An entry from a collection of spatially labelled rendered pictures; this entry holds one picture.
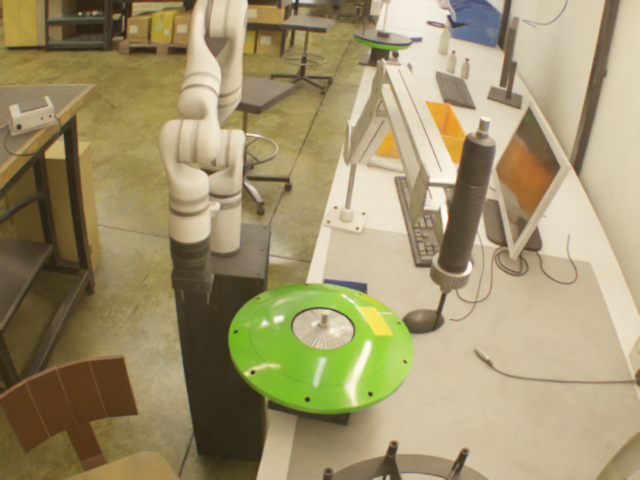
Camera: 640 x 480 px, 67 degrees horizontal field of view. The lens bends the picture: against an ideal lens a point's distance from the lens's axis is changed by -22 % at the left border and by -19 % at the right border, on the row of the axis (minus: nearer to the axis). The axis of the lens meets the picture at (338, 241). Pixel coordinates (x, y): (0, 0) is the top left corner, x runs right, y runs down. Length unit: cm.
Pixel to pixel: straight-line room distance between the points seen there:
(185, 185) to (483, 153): 49
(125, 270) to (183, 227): 197
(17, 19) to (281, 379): 729
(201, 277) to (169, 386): 134
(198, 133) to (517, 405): 79
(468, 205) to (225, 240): 95
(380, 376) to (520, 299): 61
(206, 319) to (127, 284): 130
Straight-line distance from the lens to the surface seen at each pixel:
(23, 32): 786
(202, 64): 99
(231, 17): 109
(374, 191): 175
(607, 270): 173
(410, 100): 95
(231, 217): 147
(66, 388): 125
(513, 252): 150
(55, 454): 220
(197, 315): 157
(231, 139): 138
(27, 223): 292
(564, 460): 114
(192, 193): 93
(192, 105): 95
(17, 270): 261
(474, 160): 62
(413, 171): 86
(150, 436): 218
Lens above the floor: 175
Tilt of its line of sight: 34 degrees down
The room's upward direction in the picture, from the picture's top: 8 degrees clockwise
